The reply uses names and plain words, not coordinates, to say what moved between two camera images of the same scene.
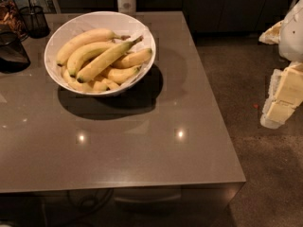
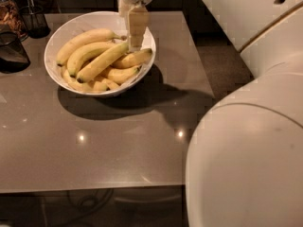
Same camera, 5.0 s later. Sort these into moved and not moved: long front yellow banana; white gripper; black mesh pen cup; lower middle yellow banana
Moved: white gripper
Not moved: lower middle yellow banana; long front yellow banana; black mesh pen cup
